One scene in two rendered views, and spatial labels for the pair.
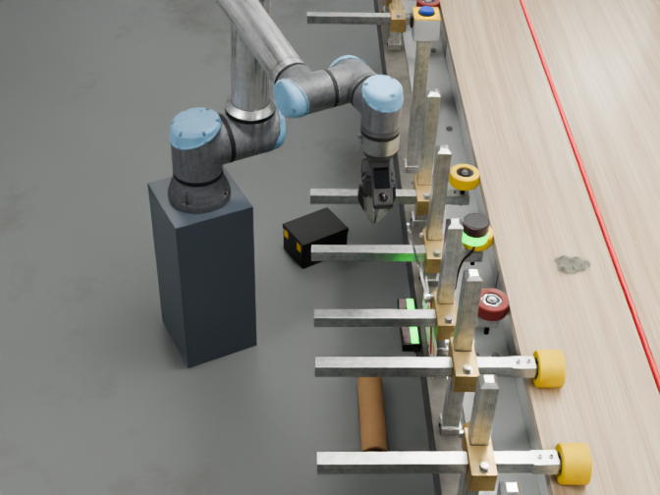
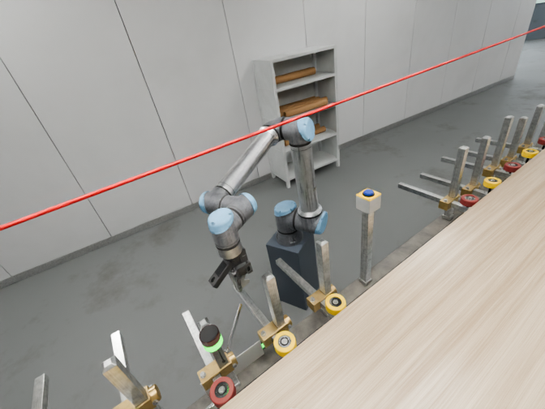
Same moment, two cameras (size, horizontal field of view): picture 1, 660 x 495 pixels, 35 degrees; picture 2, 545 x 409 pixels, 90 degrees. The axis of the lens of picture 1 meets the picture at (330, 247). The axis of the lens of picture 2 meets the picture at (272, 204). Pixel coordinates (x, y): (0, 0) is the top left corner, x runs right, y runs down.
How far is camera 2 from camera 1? 2.14 m
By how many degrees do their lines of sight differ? 51
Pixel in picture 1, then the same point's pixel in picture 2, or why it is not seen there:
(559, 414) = not seen: outside the picture
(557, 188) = (375, 361)
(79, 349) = (263, 269)
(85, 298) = not seen: hidden behind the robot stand
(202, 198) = (281, 238)
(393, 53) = (442, 220)
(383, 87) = (216, 217)
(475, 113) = (399, 273)
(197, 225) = (274, 247)
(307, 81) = (210, 196)
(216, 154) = (285, 223)
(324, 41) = not seen: hidden behind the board
